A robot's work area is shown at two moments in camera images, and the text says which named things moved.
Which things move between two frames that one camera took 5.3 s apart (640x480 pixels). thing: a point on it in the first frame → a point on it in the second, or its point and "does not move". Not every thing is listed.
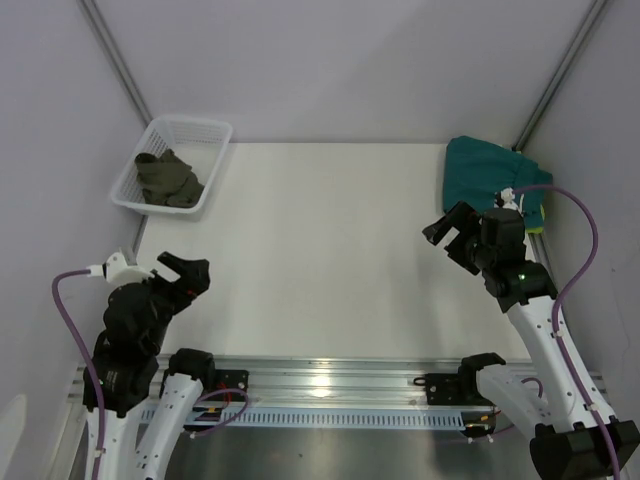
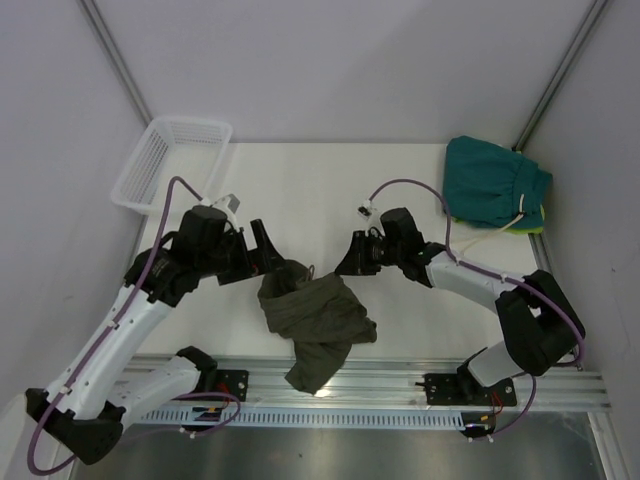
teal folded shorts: (476, 170) does not move
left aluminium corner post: (100, 29) does not move
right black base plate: (455, 389) does not move
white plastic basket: (174, 167) does not move
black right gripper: (461, 217) → (355, 261)
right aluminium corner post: (560, 75) does not move
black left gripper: (194, 278) → (254, 262)
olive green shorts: (167, 180) → (320, 317)
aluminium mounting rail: (289, 382) does not move
